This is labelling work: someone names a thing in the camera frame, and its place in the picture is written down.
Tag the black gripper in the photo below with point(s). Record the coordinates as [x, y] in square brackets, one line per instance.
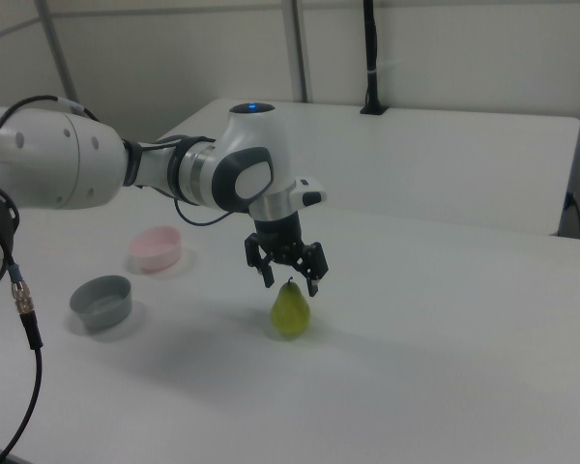
[280, 237]

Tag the green pear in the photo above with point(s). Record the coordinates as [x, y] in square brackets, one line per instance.
[291, 314]

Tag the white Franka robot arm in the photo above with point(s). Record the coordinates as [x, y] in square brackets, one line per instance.
[77, 164]

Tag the pink plastic bowl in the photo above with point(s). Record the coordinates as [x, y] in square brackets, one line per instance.
[157, 253]

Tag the grey plastic bowl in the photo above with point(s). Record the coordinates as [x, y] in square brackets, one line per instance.
[104, 316]

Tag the white side table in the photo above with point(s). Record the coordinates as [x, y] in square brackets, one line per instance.
[415, 159]

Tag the black camera stand pole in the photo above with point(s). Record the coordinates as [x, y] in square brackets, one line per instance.
[372, 58]

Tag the slanted grey wall post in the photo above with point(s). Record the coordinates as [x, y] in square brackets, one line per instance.
[60, 48]

